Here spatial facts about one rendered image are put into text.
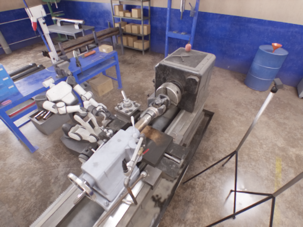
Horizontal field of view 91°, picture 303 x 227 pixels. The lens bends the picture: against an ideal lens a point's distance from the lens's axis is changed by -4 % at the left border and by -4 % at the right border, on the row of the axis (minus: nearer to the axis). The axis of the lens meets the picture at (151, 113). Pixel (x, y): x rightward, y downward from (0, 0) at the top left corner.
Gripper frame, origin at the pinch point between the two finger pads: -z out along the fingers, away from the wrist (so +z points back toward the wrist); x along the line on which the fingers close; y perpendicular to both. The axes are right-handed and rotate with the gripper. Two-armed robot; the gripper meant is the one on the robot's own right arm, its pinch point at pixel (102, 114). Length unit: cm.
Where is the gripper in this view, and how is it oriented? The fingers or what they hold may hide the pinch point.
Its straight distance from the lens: 169.6
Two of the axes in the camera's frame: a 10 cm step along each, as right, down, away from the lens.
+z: -8.5, -3.6, 3.9
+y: -2.8, 9.3, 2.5
